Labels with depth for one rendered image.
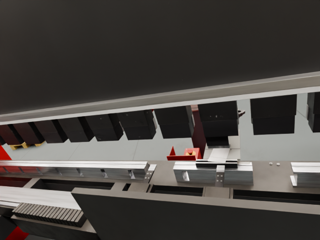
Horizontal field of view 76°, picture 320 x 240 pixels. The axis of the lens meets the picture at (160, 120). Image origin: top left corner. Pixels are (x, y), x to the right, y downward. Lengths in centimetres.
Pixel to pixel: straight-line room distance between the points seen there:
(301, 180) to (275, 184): 11
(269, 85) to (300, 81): 7
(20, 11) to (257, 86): 77
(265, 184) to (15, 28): 121
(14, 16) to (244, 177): 112
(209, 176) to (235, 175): 13
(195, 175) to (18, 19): 98
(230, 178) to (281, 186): 22
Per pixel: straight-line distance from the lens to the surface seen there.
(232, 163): 106
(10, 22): 93
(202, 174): 111
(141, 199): 52
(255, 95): 84
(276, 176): 118
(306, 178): 111
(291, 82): 61
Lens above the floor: 170
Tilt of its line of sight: 27 degrees down
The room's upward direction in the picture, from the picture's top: 17 degrees counter-clockwise
